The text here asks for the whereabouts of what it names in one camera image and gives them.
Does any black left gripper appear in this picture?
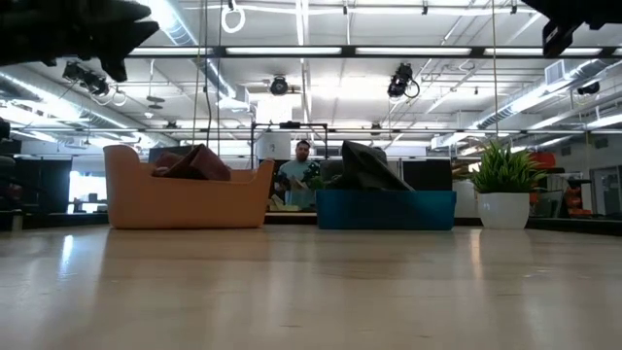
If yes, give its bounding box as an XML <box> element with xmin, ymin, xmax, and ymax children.
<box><xmin>0</xmin><ymin>0</ymin><xmax>161</xmax><ymax>83</ymax></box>

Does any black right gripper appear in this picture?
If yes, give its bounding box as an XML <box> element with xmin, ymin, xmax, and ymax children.
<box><xmin>522</xmin><ymin>0</ymin><xmax>622</xmax><ymax>31</ymax></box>

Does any grey-green hat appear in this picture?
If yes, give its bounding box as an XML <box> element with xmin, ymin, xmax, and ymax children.
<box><xmin>319</xmin><ymin>158</ymin><xmax>345</xmax><ymax>190</ymax></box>
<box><xmin>324</xmin><ymin>140</ymin><xmax>415</xmax><ymax>192</ymax></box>

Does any red object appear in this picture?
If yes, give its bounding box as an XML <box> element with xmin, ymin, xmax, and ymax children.
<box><xmin>529</xmin><ymin>151</ymin><xmax>556</xmax><ymax>170</ymax></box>

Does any green potted plant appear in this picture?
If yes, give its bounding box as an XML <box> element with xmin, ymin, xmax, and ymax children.
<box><xmin>468</xmin><ymin>140</ymin><xmax>549</xmax><ymax>194</ymax></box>

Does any orange plastic bin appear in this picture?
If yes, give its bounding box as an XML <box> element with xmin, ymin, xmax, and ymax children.
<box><xmin>102</xmin><ymin>144</ymin><xmax>276</xmax><ymax>230</ymax></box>

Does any orange machine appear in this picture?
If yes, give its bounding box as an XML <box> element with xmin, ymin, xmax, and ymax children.
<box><xmin>566</xmin><ymin>187</ymin><xmax>594</xmax><ymax>219</ymax></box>

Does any white plant pot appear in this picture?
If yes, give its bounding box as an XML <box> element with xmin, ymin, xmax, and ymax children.
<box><xmin>476</xmin><ymin>192</ymin><xmax>531</xmax><ymax>230</ymax></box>

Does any black beam with light strips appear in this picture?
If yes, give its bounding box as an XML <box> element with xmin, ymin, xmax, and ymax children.
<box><xmin>128</xmin><ymin>45</ymin><xmax>622</xmax><ymax>59</ymax></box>

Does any person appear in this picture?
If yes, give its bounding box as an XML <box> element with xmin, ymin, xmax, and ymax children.
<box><xmin>274</xmin><ymin>139</ymin><xmax>322</xmax><ymax>208</ymax></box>

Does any black partition panel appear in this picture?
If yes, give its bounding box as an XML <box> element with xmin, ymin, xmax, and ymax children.
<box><xmin>401</xmin><ymin>158</ymin><xmax>453</xmax><ymax>192</ymax></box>

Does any blue plastic bin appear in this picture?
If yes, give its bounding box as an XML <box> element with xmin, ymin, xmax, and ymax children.
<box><xmin>315</xmin><ymin>189</ymin><xmax>457</xmax><ymax>231</ymax></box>

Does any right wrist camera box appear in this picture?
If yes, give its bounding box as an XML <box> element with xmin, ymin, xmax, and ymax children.
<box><xmin>541</xmin><ymin>18</ymin><xmax>580</xmax><ymax>59</ymax></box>

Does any black ceiling camera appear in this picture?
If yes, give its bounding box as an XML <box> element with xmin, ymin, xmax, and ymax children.
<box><xmin>387</xmin><ymin>61</ymin><xmax>421</xmax><ymax>99</ymax></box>
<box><xmin>269</xmin><ymin>75</ymin><xmax>291</xmax><ymax>96</ymax></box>
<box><xmin>61</xmin><ymin>61</ymin><xmax>111</xmax><ymax>97</ymax></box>

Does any black hanging cable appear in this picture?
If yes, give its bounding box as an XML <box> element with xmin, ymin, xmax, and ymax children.
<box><xmin>202</xmin><ymin>0</ymin><xmax>215</xmax><ymax>147</ymax></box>

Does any white looped cable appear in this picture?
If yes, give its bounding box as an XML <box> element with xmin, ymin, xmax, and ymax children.
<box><xmin>220</xmin><ymin>0</ymin><xmax>247</xmax><ymax>35</ymax></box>

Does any thin hanging cable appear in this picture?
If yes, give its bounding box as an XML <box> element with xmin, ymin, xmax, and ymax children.
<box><xmin>490</xmin><ymin>0</ymin><xmax>501</xmax><ymax>142</ymax></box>

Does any black horizontal rail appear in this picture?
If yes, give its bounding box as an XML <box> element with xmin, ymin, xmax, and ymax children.
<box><xmin>9</xmin><ymin>127</ymin><xmax>622</xmax><ymax>136</ymax></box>

